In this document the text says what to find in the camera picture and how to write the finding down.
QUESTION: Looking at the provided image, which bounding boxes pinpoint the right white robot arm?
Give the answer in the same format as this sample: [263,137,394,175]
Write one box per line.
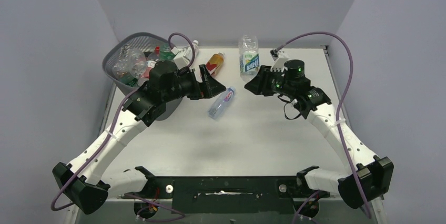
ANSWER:
[244,59,394,209]

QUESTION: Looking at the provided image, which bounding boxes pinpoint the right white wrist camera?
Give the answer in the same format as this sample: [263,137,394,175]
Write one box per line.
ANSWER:
[270,49,289,73]

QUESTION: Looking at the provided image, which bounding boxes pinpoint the grey ribbed waste bin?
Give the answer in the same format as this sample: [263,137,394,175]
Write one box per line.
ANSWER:
[102,32,184,121]

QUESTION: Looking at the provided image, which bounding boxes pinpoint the green label clear bottle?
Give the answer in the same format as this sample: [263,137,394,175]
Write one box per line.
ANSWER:
[112,59,137,87]

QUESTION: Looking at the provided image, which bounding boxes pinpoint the plain clear bottle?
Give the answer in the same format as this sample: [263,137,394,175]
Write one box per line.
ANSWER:
[127,48,147,78]

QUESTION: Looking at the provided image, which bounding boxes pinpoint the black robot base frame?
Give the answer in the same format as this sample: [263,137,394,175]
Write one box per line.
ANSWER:
[135,176,313,214]

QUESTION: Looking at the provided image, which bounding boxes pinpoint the green tinted bottle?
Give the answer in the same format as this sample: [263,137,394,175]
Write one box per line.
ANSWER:
[159,44,175,61]

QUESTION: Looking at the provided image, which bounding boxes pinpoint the clear bottle white label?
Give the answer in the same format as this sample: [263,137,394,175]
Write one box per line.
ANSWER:
[188,40,199,62]

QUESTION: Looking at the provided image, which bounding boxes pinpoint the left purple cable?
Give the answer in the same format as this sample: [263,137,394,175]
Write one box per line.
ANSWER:
[50,32,196,223]

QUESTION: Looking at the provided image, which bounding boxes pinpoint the blue label clear bottle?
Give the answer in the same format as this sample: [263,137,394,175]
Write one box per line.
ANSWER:
[238,35,260,83]

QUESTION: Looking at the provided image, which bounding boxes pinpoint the red yellow label bottle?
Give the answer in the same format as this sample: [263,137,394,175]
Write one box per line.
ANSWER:
[206,53,225,77]

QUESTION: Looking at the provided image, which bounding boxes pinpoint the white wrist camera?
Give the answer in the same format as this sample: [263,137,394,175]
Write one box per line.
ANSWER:
[171,46,192,69]
[270,49,289,73]

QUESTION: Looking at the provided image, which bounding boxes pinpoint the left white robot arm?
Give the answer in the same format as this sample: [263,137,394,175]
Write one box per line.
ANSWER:
[52,60,226,215]

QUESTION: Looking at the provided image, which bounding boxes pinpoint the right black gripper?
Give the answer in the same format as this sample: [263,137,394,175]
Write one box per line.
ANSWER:
[245,66,294,97]

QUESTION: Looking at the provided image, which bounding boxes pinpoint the pink blue label bottle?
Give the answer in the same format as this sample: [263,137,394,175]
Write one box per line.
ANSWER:
[208,86,236,120]

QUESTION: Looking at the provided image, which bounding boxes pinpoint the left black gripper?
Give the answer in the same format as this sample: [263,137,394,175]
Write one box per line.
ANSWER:
[163,64,225,103]

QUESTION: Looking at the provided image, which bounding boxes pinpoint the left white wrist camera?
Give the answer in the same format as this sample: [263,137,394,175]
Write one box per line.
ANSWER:
[171,46,192,69]

